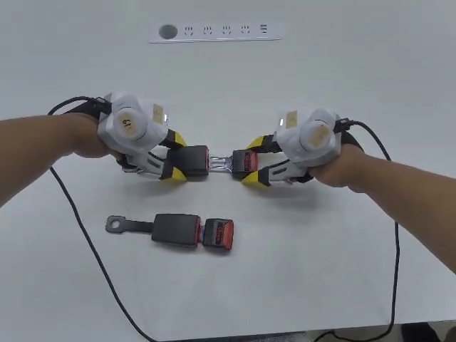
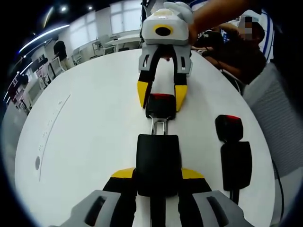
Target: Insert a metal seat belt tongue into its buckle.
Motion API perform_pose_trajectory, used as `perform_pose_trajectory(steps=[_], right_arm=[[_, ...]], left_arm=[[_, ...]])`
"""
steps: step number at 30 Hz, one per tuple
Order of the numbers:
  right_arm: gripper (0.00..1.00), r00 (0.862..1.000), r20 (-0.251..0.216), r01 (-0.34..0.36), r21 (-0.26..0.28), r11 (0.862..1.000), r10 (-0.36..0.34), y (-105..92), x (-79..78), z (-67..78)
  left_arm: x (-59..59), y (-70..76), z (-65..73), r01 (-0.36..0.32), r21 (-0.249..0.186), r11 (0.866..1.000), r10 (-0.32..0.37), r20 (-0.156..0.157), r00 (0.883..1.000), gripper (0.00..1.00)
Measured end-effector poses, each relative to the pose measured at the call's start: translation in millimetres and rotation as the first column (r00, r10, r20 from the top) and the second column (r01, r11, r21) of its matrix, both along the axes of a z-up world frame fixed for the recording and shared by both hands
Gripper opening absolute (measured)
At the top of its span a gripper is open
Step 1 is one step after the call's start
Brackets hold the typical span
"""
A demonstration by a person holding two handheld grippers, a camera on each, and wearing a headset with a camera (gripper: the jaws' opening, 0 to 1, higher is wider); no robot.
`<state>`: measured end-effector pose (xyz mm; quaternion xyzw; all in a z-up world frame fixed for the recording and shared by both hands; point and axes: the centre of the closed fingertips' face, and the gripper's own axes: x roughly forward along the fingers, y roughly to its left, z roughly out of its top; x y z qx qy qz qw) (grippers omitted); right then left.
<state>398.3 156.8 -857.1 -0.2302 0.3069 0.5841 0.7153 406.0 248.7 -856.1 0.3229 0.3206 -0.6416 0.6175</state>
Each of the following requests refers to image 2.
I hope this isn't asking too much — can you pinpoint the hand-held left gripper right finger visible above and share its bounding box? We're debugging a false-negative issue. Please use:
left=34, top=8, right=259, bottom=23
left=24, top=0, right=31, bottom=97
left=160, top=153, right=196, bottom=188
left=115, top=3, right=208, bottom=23
left=181, top=166, right=253, bottom=227

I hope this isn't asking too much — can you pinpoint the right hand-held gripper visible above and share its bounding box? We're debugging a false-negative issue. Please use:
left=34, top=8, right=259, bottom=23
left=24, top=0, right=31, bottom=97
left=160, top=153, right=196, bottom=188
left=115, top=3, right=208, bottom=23
left=136, top=8, right=194, bottom=112

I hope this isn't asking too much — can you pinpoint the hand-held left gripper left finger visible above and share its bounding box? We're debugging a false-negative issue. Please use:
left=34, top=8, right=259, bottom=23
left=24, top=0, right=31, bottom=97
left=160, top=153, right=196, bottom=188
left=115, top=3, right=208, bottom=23
left=55, top=166, right=138, bottom=227

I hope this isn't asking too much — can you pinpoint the black seat belt buckle red button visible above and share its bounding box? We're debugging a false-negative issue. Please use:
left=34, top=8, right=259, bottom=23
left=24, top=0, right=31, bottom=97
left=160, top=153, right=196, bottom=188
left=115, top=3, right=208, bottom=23
left=145, top=93, right=178, bottom=122
left=214, top=114, right=245, bottom=143

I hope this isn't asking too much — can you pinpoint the person's right forearm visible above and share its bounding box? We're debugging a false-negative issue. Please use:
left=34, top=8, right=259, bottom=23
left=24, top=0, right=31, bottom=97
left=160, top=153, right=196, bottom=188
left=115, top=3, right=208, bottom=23
left=192, top=0, right=260, bottom=34

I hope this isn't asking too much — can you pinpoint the white office desk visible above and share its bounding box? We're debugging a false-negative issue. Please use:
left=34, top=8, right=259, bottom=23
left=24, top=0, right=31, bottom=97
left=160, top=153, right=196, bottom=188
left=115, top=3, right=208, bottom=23
left=105, top=35, right=142, bottom=52

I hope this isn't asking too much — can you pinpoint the person's body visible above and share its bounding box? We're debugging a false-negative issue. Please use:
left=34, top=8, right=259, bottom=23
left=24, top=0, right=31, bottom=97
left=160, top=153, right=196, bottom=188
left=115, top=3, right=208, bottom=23
left=196, top=16, right=268, bottom=86

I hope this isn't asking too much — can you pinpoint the white office chair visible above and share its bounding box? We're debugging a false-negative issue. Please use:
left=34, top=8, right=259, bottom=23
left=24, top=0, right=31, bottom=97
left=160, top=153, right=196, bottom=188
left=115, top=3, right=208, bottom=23
left=48, top=57, right=64, bottom=79

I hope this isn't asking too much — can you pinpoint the grey mesh office chair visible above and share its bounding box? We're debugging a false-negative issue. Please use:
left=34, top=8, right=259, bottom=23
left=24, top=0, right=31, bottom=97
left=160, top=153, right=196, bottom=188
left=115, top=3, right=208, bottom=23
left=243, top=63, right=303, bottom=177

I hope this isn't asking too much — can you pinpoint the thin black cable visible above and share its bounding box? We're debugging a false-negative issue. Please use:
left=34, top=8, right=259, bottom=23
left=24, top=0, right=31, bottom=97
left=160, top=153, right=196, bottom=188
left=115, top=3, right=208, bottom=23
left=271, top=159, right=285, bottom=215

